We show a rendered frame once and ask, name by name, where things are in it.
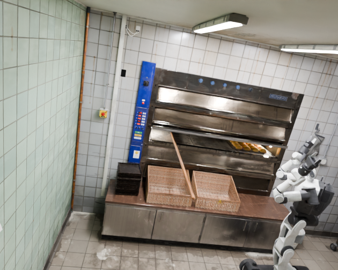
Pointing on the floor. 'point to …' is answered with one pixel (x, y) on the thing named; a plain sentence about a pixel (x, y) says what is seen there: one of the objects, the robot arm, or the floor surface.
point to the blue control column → (145, 91)
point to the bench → (193, 223)
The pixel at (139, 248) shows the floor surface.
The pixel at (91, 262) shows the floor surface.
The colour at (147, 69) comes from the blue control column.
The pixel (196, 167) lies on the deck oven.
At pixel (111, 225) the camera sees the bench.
